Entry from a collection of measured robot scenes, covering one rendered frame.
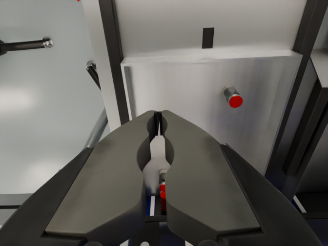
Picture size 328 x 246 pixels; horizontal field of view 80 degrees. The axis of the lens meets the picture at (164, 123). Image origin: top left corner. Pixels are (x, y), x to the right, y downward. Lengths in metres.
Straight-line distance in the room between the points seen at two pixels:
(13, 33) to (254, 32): 1.32
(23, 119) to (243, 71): 1.57
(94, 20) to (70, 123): 1.29
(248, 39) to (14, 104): 1.55
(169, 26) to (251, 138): 0.27
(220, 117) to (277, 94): 0.10
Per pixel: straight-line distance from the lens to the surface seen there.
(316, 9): 0.36
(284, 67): 0.38
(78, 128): 1.58
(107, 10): 0.31
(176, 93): 0.35
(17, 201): 0.69
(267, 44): 0.36
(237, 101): 0.33
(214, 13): 0.33
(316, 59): 0.39
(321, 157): 0.55
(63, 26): 1.33
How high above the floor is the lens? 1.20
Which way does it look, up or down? 58 degrees down
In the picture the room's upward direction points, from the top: 180 degrees counter-clockwise
